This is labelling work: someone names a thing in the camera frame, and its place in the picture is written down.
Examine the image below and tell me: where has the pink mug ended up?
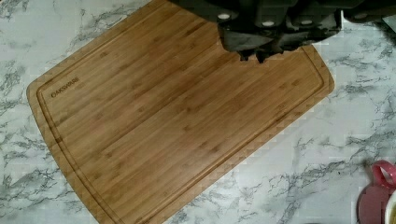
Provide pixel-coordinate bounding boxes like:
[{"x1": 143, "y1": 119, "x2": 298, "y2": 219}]
[{"x1": 357, "y1": 161, "x2": 396, "y2": 224}]

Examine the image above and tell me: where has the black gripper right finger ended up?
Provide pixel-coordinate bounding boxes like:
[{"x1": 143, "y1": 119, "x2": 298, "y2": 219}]
[{"x1": 256, "y1": 12, "x2": 342, "y2": 63}]

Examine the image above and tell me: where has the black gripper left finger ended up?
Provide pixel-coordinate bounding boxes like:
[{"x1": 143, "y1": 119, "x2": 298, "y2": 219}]
[{"x1": 218, "y1": 23, "x2": 282, "y2": 61}]

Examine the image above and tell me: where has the bamboo cutting board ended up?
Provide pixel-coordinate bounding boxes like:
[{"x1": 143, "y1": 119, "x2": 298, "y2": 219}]
[{"x1": 27, "y1": 0, "x2": 334, "y2": 224}]

